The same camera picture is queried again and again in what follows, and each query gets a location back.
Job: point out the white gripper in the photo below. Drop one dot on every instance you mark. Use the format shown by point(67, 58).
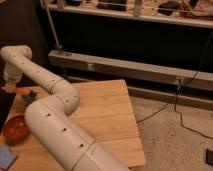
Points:
point(12, 76)

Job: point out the orange pepper with green stem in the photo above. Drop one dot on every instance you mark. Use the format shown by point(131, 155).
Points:
point(19, 90)

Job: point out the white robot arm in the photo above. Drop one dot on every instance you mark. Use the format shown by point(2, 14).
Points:
point(49, 120)

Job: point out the blue-grey ceramic cup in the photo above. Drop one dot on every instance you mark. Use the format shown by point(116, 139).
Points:
point(28, 99)

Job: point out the red bowl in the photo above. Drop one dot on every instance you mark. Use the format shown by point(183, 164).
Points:
point(15, 128)

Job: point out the metal pole stand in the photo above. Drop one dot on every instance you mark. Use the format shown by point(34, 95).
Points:
point(53, 26)

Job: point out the blue sponge cloth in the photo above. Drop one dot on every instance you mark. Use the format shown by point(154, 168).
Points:
point(7, 157)

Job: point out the wooden shelf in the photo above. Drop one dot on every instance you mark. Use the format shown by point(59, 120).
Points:
point(197, 13)

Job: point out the black box on floor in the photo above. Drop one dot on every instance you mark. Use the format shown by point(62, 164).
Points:
point(209, 157)

